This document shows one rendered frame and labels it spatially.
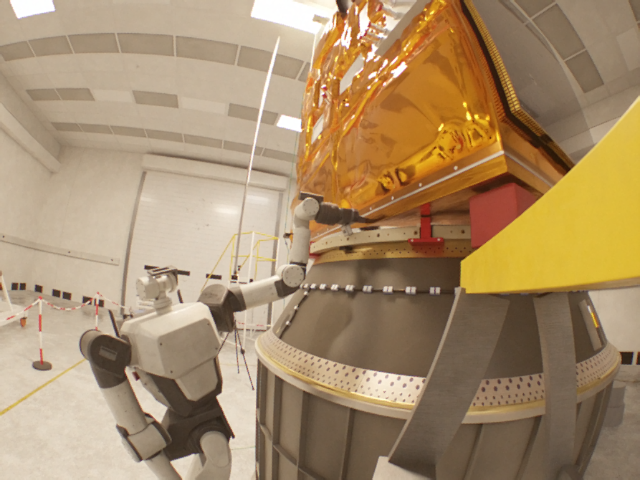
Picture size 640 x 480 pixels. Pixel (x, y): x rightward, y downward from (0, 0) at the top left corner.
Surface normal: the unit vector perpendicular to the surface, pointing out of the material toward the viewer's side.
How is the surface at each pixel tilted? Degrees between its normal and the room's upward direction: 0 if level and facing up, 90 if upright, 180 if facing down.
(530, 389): 43
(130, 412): 80
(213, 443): 90
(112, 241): 90
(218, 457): 90
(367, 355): 62
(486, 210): 90
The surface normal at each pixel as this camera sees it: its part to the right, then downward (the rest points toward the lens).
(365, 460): -0.56, -0.19
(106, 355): 0.85, -0.21
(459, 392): -0.33, -0.15
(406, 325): -0.43, -0.63
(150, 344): 0.26, -0.15
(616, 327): -0.92, -0.14
